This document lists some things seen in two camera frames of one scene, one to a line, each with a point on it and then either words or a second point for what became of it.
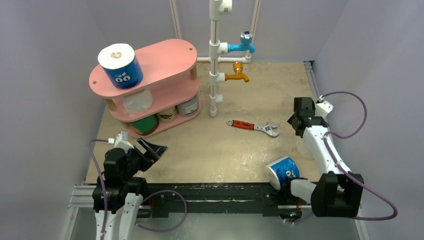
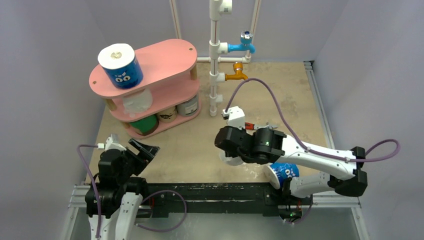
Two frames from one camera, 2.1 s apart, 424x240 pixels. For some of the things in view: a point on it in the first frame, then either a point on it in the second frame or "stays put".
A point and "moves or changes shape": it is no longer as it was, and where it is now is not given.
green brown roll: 146,126 stays put
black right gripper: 298,119 → 224,141
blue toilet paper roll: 122,65 stays put
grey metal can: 189,108 stays put
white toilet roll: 303,147 moves or changes shape
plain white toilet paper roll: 137,102 stays put
